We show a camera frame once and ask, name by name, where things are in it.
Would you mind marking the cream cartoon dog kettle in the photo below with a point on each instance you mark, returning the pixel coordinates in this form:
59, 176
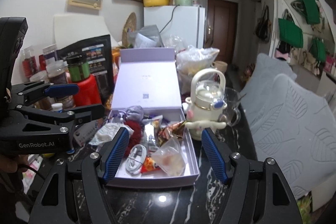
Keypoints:
206, 103

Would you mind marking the plastic bag of food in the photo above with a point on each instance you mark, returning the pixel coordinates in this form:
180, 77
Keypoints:
192, 60

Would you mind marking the brown entrance door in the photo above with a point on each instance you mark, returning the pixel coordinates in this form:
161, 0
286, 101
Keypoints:
222, 21

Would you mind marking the purple embroidered sachet pouch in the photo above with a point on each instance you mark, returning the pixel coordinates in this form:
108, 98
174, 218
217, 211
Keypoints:
132, 113

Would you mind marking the white bread print snack bag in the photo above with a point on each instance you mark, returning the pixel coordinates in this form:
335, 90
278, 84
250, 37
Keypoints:
108, 132

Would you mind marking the clear glass mug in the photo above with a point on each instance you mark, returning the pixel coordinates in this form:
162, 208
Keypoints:
232, 112

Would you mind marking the silver foil snack packet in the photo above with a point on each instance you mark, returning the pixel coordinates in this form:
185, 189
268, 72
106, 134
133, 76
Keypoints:
151, 129

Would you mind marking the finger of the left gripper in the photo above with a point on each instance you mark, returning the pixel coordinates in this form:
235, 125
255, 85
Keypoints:
26, 130
27, 94

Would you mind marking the white mini fridge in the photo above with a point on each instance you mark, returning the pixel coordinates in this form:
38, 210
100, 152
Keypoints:
185, 22

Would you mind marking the red gold candy packet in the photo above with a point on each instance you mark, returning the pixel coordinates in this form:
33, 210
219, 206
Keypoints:
149, 165

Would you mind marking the black menu stand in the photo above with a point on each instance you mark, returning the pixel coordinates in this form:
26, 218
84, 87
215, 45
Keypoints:
98, 52

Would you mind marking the green gold cereal packet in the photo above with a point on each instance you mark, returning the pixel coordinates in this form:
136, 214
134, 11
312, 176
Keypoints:
176, 129

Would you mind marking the red plastic container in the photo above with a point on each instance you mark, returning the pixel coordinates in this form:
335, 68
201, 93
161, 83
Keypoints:
88, 93

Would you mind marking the green felt tote bag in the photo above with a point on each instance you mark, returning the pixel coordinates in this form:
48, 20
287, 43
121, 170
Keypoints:
290, 33

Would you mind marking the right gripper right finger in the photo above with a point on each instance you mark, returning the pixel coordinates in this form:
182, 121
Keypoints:
258, 191

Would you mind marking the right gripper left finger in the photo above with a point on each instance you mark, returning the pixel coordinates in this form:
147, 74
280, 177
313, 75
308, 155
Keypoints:
57, 201

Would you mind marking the clear zip bag with snacks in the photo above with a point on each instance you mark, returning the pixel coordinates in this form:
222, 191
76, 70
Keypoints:
169, 158

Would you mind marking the lavender gift box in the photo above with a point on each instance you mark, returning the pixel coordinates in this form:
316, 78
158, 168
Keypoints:
147, 77

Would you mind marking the operator left hand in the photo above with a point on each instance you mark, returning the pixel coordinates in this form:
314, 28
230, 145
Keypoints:
11, 165

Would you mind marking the red knitted yarn ball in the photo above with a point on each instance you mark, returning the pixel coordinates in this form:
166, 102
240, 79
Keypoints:
135, 137

